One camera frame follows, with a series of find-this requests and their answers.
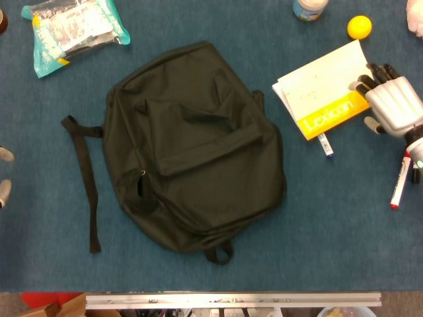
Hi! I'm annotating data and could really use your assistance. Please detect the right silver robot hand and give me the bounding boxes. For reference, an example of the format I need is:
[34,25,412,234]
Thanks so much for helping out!
[348,62,423,139]

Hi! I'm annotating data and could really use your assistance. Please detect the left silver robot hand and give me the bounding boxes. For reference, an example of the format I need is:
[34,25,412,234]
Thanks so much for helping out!
[0,147,15,209]

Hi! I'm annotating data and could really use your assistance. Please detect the yellow white Lexicon book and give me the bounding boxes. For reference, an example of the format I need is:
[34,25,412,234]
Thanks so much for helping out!
[271,39,371,142]

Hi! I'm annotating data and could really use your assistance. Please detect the black fabric backpack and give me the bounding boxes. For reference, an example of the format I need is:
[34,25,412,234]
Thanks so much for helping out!
[61,40,288,265]

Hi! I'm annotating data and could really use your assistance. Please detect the red whiteboard marker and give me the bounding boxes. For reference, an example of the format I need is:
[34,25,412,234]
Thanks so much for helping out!
[389,154,413,210]

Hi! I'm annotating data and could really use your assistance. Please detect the blue whiteboard marker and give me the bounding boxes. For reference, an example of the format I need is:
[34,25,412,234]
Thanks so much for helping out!
[317,133,334,160]

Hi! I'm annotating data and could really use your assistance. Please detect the yellow ball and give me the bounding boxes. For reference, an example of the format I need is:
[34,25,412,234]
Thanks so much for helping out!
[346,15,373,41]

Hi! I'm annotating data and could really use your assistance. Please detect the white crumpled plastic bag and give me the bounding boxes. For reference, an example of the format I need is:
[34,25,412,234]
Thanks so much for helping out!
[405,0,423,37]

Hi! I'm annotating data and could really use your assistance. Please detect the jar with blue label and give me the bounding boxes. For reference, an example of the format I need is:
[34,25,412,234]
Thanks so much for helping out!
[292,0,330,22]

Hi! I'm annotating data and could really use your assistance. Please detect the teal snack packet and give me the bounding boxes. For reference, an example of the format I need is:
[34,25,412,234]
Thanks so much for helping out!
[20,0,132,79]

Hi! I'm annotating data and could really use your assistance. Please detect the red box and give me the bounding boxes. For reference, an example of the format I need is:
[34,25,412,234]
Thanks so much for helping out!
[21,292,83,310]

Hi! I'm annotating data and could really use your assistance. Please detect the brown cardboard box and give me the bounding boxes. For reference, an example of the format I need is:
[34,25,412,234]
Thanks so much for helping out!
[16,293,87,317]

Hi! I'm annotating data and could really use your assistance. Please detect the light blue plastic tub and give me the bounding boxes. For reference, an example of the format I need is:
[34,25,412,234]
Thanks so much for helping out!
[316,306,377,317]

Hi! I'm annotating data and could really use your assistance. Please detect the aluminium profile rail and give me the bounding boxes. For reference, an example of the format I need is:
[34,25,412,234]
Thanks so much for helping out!
[85,292,383,310]

